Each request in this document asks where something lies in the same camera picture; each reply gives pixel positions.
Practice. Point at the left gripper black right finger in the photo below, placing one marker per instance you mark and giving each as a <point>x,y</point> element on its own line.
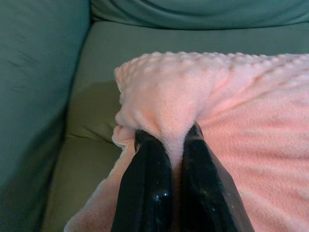
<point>207,193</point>

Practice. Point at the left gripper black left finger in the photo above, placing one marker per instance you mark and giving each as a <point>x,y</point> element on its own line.
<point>147,188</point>

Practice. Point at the pink dotted fleece pillow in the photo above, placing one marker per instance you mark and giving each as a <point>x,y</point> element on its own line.
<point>241,133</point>

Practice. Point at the grey-green leather sofa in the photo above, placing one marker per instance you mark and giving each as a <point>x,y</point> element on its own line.
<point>36,72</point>

